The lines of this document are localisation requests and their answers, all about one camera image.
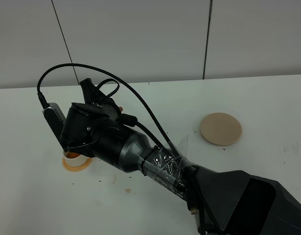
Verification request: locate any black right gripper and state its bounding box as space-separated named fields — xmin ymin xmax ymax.
xmin=60 ymin=78 xmax=140 ymax=171

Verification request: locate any brown clay teapot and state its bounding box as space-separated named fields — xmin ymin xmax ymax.
xmin=65 ymin=152 xmax=80 ymax=159

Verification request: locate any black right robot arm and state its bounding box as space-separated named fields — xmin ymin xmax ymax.
xmin=59 ymin=78 xmax=301 ymax=235

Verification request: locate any beige round teapot coaster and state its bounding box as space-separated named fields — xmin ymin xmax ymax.
xmin=199 ymin=113 xmax=243 ymax=146

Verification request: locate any left white teacup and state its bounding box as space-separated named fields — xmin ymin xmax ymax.
xmin=64 ymin=152 xmax=88 ymax=166

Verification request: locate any left orange saucer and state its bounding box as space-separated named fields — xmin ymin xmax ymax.
xmin=62 ymin=158 xmax=92 ymax=172

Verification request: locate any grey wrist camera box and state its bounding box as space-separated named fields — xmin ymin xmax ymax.
xmin=43 ymin=103 xmax=68 ymax=152

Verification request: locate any black camera cable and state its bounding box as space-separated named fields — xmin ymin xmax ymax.
xmin=37 ymin=63 xmax=180 ymax=157

